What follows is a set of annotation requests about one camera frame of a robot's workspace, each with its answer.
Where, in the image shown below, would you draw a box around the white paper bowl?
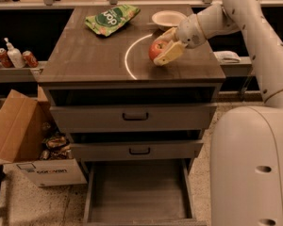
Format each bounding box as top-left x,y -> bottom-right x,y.
152,10 -> 187,31

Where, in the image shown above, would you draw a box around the grey middle drawer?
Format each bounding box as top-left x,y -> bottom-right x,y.
71,140 -> 203,161

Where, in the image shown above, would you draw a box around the white pump bottle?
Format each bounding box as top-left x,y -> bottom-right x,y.
4,38 -> 25,68

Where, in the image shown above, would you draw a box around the grey low shelf ledge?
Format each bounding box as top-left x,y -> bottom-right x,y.
0,61 -> 47,83

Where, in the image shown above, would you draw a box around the white printed cardboard box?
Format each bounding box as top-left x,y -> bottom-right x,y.
16,159 -> 87,187

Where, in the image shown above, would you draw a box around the red soda can right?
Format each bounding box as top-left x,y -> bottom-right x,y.
23,51 -> 39,68

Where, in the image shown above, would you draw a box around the grey drawer cabinet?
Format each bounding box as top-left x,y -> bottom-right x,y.
38,4 -> 226,226

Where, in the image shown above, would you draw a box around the grey open bottom drawer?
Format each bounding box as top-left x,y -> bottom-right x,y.
83,159 -> 208,226

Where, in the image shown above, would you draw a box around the green chip bag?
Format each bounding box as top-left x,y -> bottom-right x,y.
85,5 -> 141,37

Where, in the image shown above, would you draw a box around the grey top drawer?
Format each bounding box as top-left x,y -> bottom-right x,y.
50,104 -> 216,133

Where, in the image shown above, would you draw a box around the red soda can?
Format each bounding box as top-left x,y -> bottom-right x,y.
0,48 -> 13,68
23,51 -> 39,68

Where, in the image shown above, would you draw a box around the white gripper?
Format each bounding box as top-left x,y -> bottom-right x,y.
152,14 -> 207,66

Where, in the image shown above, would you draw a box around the red apple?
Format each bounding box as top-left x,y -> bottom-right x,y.
148,40 -> 168,60

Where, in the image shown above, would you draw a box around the folded white cloth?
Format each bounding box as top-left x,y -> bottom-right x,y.
214,51 -> 241,63

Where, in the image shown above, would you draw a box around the red soda can left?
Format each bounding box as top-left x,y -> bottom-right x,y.
0,48 -> 13,68

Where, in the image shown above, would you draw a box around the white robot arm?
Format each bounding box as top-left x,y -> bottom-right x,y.
154,0 -> 283,226

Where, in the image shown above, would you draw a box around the brown cardboard box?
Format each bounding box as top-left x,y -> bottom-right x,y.
0,89 -> 51,163

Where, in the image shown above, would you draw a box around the shiny snack packets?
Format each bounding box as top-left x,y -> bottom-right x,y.
40,133 -> 73,160

